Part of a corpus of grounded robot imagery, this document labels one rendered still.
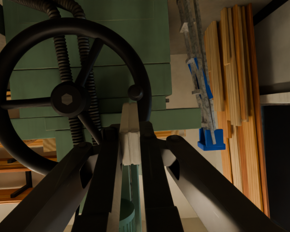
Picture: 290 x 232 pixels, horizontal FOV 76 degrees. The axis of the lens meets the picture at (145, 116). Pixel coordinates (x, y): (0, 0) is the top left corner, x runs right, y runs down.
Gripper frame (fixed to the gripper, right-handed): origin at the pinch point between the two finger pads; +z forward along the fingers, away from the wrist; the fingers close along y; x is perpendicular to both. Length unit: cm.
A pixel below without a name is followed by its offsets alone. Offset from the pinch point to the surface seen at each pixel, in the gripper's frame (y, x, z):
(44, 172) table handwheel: -16.1, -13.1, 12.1
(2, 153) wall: -222, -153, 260
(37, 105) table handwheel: -16.7, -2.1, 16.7
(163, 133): 10, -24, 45
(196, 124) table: 17.5, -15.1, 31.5
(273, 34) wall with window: 121, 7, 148
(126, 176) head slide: -5, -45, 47
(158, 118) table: 6.6, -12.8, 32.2
